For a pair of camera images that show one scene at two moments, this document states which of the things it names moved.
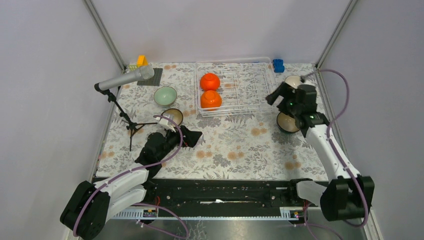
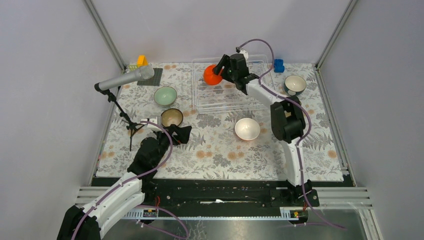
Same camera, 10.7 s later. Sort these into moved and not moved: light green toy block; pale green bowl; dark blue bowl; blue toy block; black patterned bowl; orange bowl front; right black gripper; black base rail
Moved: orange bowl front; right black gripper
Not moved: dark blue bowl; black patterned bowl; blue toy block; light green toy block; pale green bowl; black base rail
